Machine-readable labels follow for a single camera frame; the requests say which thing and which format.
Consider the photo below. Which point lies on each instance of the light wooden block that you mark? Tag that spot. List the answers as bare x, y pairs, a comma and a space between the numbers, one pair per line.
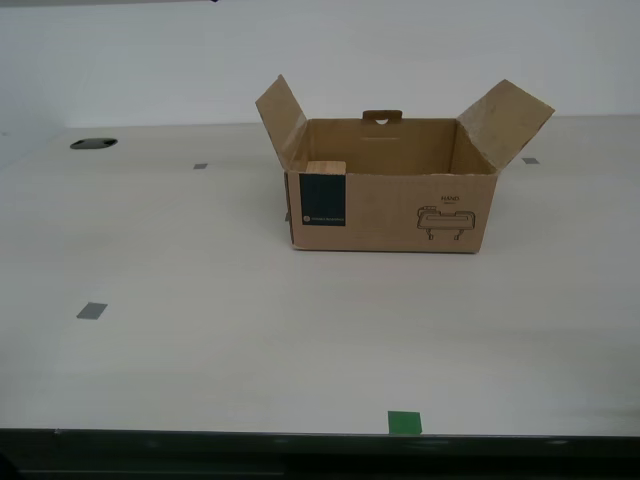
326, 168

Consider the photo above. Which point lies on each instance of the brown cardboard box with flaps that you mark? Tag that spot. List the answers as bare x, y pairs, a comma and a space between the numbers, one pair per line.
390, 215

